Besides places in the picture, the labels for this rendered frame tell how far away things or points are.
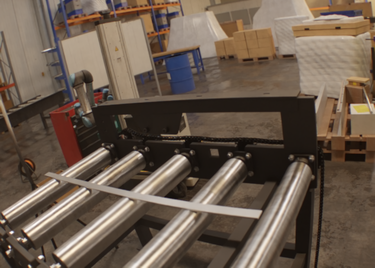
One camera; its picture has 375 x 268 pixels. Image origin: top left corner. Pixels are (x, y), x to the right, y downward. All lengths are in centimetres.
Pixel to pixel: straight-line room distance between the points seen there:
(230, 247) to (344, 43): 364
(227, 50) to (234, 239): 1047
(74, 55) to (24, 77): 620
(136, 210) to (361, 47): 380
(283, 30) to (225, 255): 871
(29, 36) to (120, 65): 959
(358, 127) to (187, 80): 483
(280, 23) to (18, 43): 962
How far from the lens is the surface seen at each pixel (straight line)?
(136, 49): 624
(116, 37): 290
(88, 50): 593
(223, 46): 1133
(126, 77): 293
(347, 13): 454
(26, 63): 1198
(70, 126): 339
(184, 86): 687
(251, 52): 961
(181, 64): 679
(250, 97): 120
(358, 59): 431
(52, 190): 160
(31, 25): 1241
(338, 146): 292
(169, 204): 105
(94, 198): 139
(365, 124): 288
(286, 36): 938
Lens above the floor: 149
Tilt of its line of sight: 19 degrees down
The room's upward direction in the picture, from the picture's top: 13 degrees counter-clockwise
